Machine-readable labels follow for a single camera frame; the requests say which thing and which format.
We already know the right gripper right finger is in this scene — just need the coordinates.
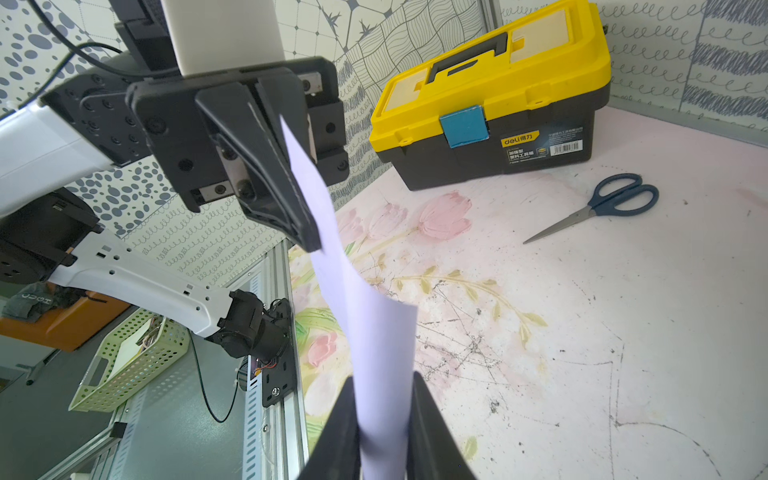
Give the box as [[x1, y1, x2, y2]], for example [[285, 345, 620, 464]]
[[406, 372, 475, 480]]

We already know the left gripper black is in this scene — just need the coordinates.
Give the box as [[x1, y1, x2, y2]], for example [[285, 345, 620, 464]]
[[41, 57, 349, 252]]

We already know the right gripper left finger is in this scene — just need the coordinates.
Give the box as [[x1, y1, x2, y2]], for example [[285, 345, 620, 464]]
[[298, 377, 361, 480]]

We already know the purple square paper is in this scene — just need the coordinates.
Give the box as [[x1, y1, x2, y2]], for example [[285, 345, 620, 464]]
[[283, 126, 418, 479]]

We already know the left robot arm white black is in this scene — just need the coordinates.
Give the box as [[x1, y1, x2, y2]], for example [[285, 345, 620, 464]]
[[1, 1, 349, 364]]

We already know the green plastic basket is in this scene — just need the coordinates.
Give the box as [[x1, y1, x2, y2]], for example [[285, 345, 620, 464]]
[[68, 309, 190, 413]]

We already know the yellow black toolbox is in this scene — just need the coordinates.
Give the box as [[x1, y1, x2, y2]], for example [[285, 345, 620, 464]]
[[370, 0, 612, 191]]

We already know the orange box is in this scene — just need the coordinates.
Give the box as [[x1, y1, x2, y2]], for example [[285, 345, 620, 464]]
[[1, 291, 131, 352]]

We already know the aluminium mounting rail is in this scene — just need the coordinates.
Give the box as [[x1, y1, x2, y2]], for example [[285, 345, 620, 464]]
[[241, 240, 309, 479]]

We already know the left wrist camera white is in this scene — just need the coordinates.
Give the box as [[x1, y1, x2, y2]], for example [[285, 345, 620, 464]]
[[161, 0, 285, 77]]

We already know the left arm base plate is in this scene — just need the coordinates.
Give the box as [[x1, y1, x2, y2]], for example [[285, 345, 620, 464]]
[[251, 298, 298, 408]]

